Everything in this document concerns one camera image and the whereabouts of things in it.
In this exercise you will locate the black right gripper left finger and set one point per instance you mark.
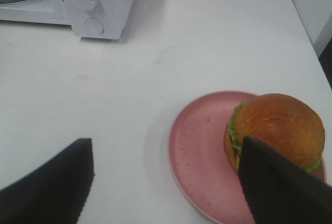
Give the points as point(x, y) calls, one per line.
point(55, 192)

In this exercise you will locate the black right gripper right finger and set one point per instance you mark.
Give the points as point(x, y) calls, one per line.
point(278, 191)

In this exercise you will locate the burger bun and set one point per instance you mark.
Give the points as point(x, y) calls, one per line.
point(283, 122)

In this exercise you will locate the pink plate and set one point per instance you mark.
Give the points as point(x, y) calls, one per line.
point(198, 161)

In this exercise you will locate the round door release button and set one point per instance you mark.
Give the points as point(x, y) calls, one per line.
point(94, 26)

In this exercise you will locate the white microwave oven body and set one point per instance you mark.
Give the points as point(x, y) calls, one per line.
point(112, 13)

